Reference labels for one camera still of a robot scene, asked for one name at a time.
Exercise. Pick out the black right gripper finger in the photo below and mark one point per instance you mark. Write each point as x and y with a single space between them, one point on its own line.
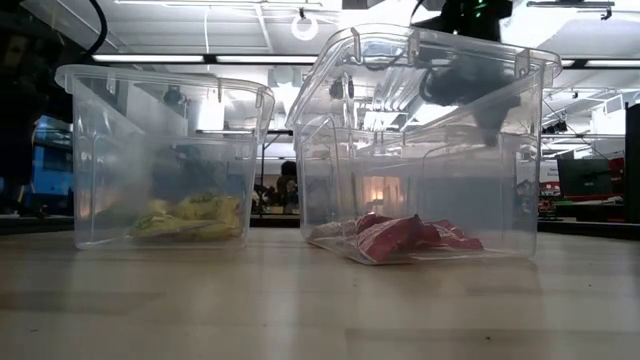
487 125
504 112

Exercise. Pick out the yellow candy bag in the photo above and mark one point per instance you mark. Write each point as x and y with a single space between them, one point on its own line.
160 225
220 232
210 207

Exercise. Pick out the red candy bag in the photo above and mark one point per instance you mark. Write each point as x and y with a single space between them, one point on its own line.
455 240
390 240

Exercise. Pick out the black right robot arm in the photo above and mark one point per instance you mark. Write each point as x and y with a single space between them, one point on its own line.
470 20

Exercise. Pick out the person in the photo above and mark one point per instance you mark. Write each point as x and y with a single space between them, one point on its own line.
287 182

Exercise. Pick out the black computer monitor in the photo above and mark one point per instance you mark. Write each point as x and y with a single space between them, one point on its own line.
585 177

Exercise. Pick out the ceiling light strip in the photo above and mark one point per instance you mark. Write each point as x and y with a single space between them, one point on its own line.
265 59
610 63
150 58

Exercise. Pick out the black cabinet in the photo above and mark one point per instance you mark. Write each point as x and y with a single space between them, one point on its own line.
633 165

